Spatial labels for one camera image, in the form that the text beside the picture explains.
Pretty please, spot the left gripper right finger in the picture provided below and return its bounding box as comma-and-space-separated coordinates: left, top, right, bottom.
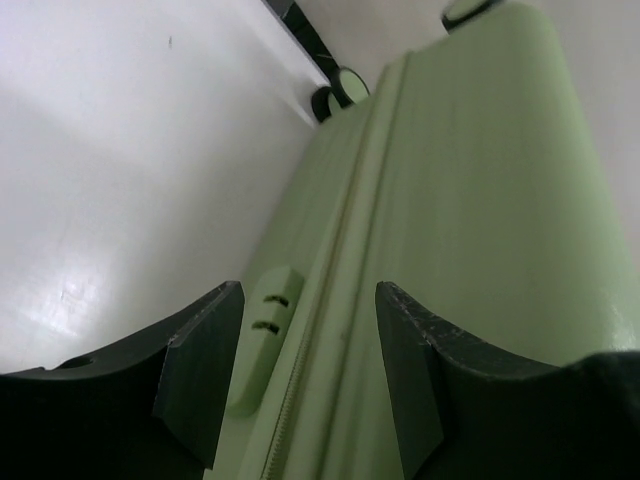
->
375, 282, 639, 479

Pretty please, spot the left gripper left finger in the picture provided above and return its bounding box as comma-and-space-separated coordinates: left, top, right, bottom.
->
1, 281, 244, 479

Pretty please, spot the green hard-shell suitcase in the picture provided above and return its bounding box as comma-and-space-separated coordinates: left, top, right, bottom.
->
207, 1, 639, 479

